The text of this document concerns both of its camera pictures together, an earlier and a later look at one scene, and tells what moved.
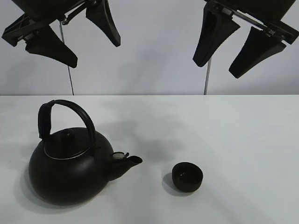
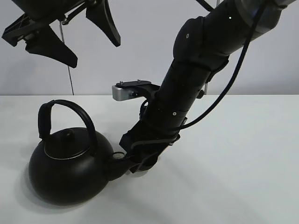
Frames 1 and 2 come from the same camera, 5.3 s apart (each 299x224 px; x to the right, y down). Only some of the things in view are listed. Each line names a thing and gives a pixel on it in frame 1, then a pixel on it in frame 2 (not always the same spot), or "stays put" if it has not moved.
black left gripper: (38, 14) stays put
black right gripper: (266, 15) → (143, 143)
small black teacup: (186, 177) → (144, 166)
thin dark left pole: (67, 66) stays put
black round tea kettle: (73, 162) stays put
